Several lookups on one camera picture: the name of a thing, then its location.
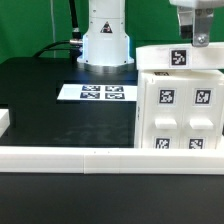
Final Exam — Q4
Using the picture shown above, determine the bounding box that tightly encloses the white cabinet body box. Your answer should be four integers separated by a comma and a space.
134, 70, 224, 149

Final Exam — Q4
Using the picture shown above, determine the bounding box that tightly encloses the black cable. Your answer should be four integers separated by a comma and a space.
32, 0, 83, 58

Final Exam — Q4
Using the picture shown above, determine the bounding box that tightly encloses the white marker sheet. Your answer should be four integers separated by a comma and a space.
57, 84, 137, 102

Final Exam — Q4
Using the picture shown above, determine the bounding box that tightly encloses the white cable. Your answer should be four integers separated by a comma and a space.
49, 0, 56, 58

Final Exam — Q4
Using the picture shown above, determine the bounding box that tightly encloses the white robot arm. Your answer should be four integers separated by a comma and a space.
78, 0, 224, 71

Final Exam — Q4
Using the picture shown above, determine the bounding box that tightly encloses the white U-shaped fence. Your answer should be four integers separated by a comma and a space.
0, 108, 224, 175

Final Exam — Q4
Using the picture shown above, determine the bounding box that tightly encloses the white cabinet door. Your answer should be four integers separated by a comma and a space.
181, 81, 224, 149
143, 81, 185, 149

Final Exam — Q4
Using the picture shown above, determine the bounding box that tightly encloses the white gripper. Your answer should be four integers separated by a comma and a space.
169, 0, 224, 47

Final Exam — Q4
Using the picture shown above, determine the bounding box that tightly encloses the white cabinet top box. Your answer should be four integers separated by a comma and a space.
136, 42, 224, 70

